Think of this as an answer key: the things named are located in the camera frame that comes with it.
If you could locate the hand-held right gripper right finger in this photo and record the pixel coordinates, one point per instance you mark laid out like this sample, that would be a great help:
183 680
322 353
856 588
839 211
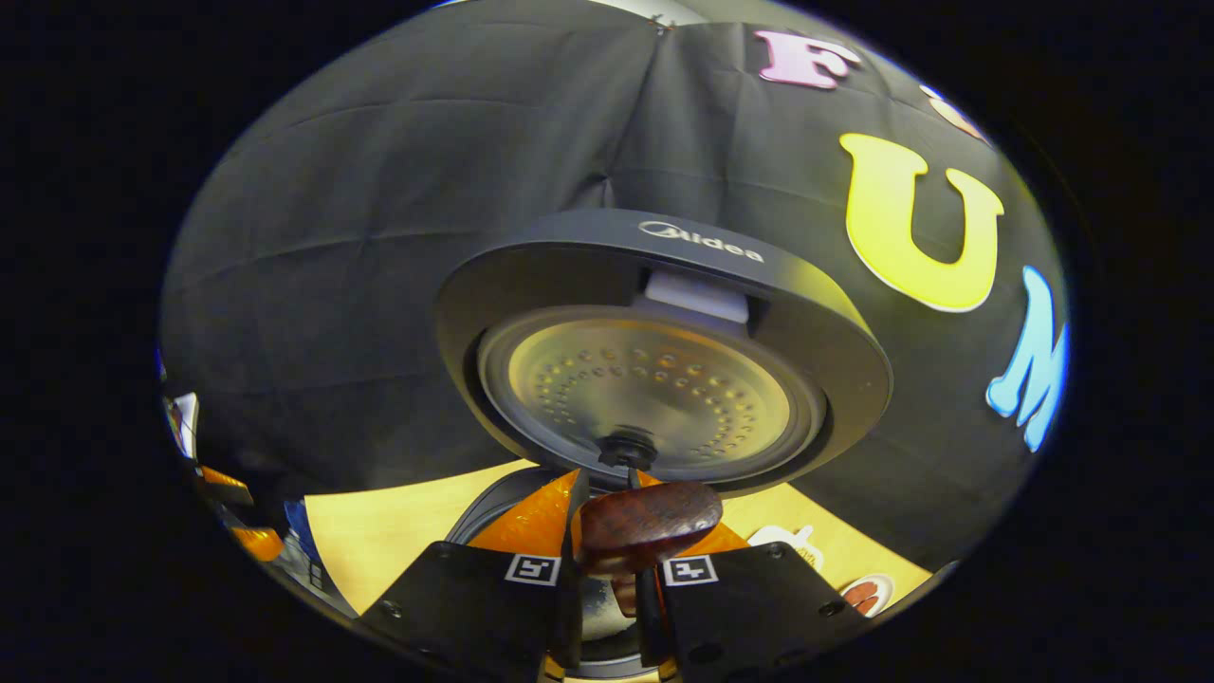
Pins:
759 598

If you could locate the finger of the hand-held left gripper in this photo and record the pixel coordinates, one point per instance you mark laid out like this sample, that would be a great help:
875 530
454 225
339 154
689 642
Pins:
223 484
258 544

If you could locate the white divided bean dish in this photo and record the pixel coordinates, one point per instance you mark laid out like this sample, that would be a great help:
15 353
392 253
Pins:
792 545

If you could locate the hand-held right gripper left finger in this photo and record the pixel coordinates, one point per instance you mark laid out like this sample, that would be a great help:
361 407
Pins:
465 598

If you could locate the round white plate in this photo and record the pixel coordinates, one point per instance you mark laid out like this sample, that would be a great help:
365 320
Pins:
887 593

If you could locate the dark grey rice cooker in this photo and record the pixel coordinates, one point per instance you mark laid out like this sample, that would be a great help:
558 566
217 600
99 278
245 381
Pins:
825 360

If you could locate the red meat piece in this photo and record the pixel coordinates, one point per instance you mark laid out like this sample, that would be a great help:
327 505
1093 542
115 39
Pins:
861 598

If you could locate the black backdrop cloth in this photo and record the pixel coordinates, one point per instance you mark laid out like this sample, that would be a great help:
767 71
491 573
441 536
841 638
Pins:
379 190

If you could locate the dark wooden spoon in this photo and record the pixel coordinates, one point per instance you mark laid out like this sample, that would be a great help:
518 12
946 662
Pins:
650 522

